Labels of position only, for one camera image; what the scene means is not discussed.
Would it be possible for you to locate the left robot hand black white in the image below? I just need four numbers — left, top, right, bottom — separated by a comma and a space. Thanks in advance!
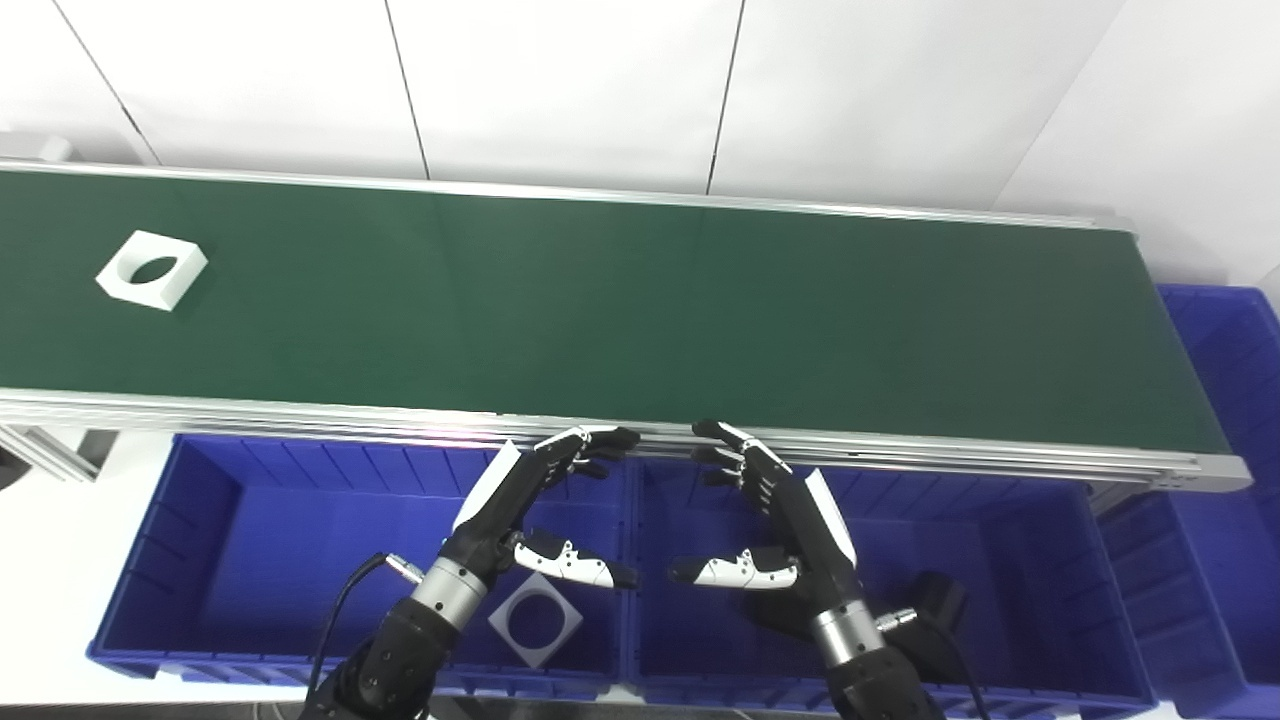
440, 425, 641, 591

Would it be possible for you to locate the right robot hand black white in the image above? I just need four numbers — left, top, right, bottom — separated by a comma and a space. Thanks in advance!
668, 420, 861, 616

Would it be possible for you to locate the white square part round hole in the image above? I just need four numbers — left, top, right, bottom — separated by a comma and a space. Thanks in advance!
95, 230, 209, 312
488, 572, 584, 669

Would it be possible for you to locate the black part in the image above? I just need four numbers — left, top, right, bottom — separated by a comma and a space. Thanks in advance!
905, 570, 971, 641

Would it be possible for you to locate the blue plastic bin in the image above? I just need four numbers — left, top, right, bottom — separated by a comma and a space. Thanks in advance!
625, 455, 1156, 716
1095, 283, 1280, 720
85, 432, 641, 701

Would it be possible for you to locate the green conveyor belt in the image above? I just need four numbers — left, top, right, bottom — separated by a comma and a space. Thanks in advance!
0, 170, 1231, 456

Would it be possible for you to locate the aluminium conveyor leg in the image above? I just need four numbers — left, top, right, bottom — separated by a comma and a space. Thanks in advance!
0, 425, 121, 483

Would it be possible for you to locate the grey conveyor motor box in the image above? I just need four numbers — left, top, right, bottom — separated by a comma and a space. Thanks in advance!
0, 130, 76, 166

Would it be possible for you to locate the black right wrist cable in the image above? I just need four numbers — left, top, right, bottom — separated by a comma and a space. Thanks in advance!
878, 606, 986, 720

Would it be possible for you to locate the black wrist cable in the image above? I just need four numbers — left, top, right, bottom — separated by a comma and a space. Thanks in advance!
878, 606, 986, 720
303, 552, 426, 713

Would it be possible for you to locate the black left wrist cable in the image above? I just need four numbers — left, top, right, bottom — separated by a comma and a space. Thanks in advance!
303, 552, 426, 713

